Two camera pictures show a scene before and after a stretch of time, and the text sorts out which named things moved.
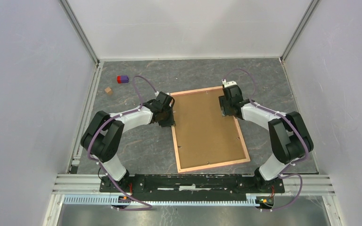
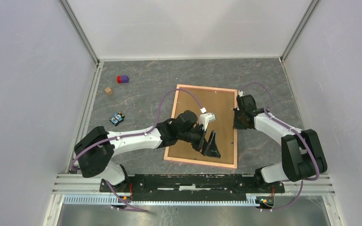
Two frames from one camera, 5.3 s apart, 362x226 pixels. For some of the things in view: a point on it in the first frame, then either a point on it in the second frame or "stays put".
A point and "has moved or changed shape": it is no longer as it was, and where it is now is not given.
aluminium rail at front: (311, 183) stays put
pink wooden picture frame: (203, 138) has moved or changed shape
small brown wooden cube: (108, 90) stays put
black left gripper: (170, 121) → (209, 149)
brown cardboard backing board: (204, 137) has moved or changed shape
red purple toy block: (122, 79) stays put
